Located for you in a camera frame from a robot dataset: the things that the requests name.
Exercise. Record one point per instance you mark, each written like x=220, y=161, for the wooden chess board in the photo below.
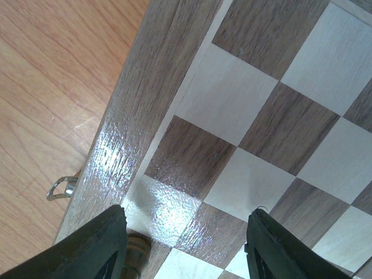
x=272, y=111

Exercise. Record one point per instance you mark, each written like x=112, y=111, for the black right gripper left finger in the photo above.
x=95, y=250

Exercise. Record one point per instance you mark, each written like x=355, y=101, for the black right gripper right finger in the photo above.
x=273, y=252

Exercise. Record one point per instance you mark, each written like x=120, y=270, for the metal board latch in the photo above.
x=63, y=188

